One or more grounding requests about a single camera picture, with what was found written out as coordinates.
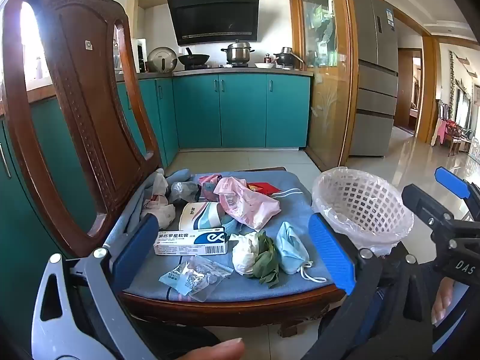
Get blue plastic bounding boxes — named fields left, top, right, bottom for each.
left=224, top=215, right=241, bottom=238

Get grey black plastic bag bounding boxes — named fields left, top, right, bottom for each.
left=169, top=181, right=201, bottom=205

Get white plastic lattice basket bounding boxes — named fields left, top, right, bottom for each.
left=312, top=167, right=414, bottom=257

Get white blue medicine box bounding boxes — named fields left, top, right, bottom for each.
left=153, top=227, right=229, bottom=256

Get black pot with handle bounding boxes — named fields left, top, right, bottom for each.
left=273, top=47, right=304, bottom=66

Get person's right hand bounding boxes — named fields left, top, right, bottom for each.
left=431, top=277, right=455, bottom=326

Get white tissue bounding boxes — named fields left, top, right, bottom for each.
left=229, top=232, right=261, bottom=274

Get blue striped cloth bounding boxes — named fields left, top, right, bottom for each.
left=101, top=169, right=338, bottom=302

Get black wok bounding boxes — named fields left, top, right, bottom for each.
left=177, top=47, right=211, bottom=66

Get black range hood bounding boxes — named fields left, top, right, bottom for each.
left=167, top=0, right=260, bottom=47

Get grey refrigerator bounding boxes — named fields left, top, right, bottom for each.
left=348, top=0, right=399, bottom=157

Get wooden framed glass door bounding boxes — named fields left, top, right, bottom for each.
left=289, top=0, right=360, bottom=172

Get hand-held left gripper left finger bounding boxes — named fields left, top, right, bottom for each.
left=31, top=213, right=162, bottom=360

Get round silver lid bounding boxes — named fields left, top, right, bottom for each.
left=147, top=47, right=178, bottom=73

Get pink patterned wrapper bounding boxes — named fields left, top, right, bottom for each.
left=199, top=173, right=223, bottom=201

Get person's left hand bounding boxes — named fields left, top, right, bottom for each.
left=170, top=337, right=245, bottom=360

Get blue face mask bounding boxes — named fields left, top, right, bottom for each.
left=275, top=221, right=327, bottom=284

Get carved wooden chair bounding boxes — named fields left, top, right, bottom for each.
left=2, top=0, right=347, bottom=338

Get light blue plastic packet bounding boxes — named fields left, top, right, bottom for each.
left=158, top=262, right=205, bottom=296

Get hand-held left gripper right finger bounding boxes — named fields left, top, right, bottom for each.
left=300, top=213, right=437, bottom=360

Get steel cooking pot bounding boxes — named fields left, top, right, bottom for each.
left=220, top=40, right=256, bottom=64

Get pink plastic bag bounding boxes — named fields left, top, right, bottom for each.
left=214, top=177, right=281, bottom=230

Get black white kitchen appliance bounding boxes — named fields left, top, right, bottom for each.
left=132, top=37, right=148, bottom=74

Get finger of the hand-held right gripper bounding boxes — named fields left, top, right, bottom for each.
left=402, top=184, right=456, bottom=239
left=435, top=167, right=480, bottom=218

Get red packet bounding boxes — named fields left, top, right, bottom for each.
left=247, top=182, right=281, bottom=196

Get clear plastic wrapper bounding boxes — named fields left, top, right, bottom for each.
left=187, top=255, right=234, bottom=302

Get pink hanging cloth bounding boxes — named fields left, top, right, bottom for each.
left=431, top=118, right=451, bottom=147

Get green leaves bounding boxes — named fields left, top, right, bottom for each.
left=252, top=230, right=280, bottom=289

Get wooden background chair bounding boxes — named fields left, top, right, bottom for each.
left=437, top=103, right=473, bottom=156

